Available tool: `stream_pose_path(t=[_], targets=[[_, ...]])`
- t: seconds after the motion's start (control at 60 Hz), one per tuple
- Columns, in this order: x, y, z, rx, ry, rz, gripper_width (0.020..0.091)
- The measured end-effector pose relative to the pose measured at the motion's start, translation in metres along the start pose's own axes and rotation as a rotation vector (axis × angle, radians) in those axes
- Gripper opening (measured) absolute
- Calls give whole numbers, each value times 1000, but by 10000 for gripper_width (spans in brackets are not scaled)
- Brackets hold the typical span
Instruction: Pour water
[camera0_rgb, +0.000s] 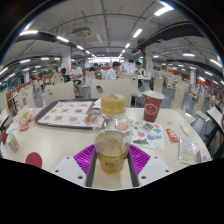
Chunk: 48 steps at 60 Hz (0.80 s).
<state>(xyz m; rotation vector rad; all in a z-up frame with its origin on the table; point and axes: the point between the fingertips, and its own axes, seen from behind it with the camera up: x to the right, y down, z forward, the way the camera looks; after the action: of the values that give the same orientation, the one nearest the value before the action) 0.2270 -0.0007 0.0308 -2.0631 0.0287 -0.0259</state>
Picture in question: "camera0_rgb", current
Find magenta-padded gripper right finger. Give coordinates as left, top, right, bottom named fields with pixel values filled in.
left=127, top=143, right=174, bottom=188

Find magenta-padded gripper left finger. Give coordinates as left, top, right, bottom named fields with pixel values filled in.
left=51, top=143, right=98, bottom=188

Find clear bottle with yellow drink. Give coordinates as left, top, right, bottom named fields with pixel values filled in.
left=94, top=93, right=133, bottom=175

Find colourful printed leaflet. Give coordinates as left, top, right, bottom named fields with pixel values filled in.
left=129, top=119, right=165, bottom=151

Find small red snack packet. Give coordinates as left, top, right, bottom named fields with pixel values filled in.
left=165, top=128, right=180, bottom=143

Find clear plastic packet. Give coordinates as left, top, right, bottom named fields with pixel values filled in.
left=178, top=137, right=201, bottom=165

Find flat round red coaster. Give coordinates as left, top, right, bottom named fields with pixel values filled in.
left=25, top=151, right=44, bottom=169

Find dark food tray with paper liner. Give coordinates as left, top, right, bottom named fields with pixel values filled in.
left=34, top=98, right=101, bottom=130

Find red paper cup with lid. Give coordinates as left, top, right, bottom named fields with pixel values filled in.
left=142, top=90, right=166, bottom=123

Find crumpled white napkin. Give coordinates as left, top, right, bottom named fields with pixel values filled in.
left=92, top=97, right=103, bottom=110

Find beige chair with round hole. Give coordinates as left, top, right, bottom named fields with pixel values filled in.
left=44, top=81, right=76, bottom=106
left=90, top=78, right=133, bottom=108

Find group of beige chairs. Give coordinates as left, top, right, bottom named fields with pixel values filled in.
left=0, top=71, right=214, bottom=116

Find person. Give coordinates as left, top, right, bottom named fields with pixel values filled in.
left=133, top=61, right=147, bottom=78
left=59, top=67, right=72, bottom=84
left=30, top=76, right=41, bottom=93
left=89, top=63, right=100, bottom=73
left=69, top=62, right=84, bottom=91
left=104, top=61, right=123, bottom=81

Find beige table with dark edge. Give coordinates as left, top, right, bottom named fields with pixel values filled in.
left=206, top=106, right=224, bottom=133

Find ceiling air conditioner unit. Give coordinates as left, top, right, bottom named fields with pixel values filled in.
left=70, top=26, right=92, bottom=38

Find group of ceiling lights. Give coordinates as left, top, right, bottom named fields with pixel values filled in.
left=0, top=4, right=224, bottom=83

